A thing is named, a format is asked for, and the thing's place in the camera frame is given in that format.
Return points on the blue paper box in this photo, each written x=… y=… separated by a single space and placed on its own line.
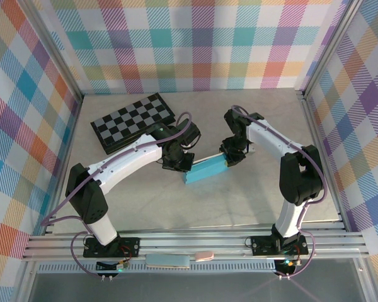
x=204 y=171

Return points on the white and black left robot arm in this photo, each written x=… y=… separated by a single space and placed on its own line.
x=129 y=157

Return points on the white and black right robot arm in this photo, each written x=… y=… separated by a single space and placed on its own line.
x=299 y=176

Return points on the black grey folded chessboard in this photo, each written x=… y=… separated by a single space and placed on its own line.
x=129 y=116

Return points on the pink oval eraser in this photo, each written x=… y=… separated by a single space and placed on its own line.
x=204 y=255

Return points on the blue grey sponge pad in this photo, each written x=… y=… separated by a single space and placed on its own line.
x=167 y=261

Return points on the aluminium right side rail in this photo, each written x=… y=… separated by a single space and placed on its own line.
x=312 y=116

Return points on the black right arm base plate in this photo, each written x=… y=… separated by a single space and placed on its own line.
x=261 y=243

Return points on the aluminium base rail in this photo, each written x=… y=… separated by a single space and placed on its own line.
x=192 y=243

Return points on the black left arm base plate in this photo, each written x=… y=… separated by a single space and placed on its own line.
x=129 y=245

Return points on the aluminium left side rail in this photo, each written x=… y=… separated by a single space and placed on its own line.
x=64 y=163

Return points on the aluminium right corner post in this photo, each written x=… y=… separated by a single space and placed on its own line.
x=330 y=47

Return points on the aluminium corner post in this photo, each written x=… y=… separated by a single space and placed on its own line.
x=330 y=47
x=56 y=53

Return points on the aluminium left corner post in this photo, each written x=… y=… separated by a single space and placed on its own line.
x=56 y=53

